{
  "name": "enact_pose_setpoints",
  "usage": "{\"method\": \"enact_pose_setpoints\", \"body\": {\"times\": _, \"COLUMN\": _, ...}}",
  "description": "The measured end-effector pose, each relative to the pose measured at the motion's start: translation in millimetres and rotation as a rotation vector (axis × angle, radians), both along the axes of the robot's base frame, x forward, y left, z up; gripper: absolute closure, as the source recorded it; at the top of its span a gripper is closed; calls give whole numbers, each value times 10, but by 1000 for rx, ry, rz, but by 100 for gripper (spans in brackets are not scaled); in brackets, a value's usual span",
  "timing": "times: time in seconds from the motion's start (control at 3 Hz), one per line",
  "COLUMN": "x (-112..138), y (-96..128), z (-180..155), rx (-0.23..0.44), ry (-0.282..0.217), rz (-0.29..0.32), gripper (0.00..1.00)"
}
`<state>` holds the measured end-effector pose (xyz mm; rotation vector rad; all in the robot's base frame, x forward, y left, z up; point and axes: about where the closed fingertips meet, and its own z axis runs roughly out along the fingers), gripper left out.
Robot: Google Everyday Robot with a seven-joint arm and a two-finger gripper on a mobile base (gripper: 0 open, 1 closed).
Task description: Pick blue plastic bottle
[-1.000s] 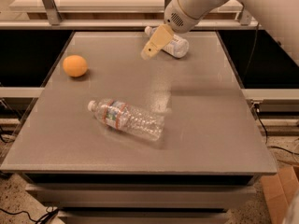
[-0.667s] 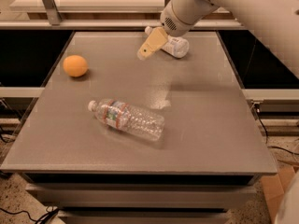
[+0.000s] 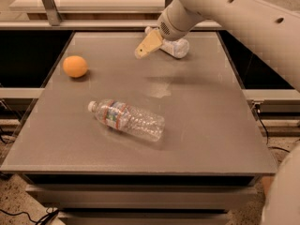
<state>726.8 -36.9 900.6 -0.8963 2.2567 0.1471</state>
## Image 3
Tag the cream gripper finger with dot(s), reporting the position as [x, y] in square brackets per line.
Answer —
[150, 43]

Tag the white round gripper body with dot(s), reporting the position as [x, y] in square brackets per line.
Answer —
[171, 29]

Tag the blue label plastic bottle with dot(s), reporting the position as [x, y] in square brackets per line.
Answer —
[178, 48]

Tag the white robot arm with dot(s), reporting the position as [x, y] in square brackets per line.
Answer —
[272, 33]

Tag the red label clear plastic bottle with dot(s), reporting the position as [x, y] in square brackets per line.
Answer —
[134, 121]

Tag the orange fruit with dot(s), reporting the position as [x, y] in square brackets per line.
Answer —
[75, 66]

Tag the grey table cabinet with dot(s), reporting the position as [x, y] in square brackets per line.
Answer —
[206, 163]

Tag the cardboard box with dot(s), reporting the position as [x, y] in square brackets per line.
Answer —
[267, 182]

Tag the left metal bracket post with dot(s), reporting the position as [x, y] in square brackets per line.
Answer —
[52, 13]

